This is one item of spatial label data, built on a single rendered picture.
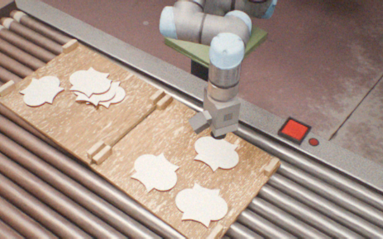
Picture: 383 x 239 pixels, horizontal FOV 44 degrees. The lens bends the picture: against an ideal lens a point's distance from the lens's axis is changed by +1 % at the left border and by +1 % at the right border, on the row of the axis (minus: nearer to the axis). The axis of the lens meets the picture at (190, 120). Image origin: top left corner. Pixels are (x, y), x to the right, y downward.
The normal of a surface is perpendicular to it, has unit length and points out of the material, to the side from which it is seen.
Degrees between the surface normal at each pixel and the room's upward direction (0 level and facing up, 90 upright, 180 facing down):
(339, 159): 0
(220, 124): 90
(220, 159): 0
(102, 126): 0
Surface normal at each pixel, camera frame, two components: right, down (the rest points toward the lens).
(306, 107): 0.02, -0.66
